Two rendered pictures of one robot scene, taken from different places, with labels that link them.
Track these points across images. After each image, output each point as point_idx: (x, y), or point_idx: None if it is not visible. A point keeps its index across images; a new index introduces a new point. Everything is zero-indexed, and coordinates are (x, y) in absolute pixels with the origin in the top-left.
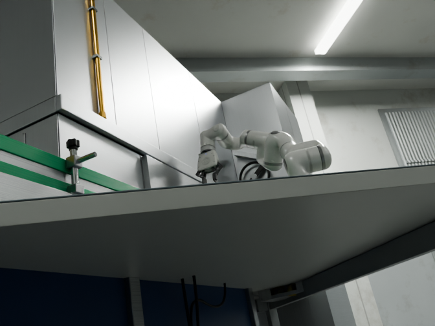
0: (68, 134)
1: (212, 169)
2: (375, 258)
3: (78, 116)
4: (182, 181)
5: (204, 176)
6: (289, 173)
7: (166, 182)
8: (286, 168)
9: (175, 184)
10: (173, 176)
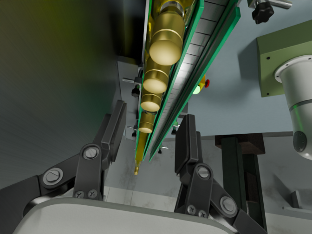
0: (104, 179)
1: (176, 205)
2: None
3: (103, 197)
4: (7, 149)
5: (86, 176)
6: (293, 130)
7: (79, 146)
8: (294, 137)
9: (58, 139)
10: (49, 166)
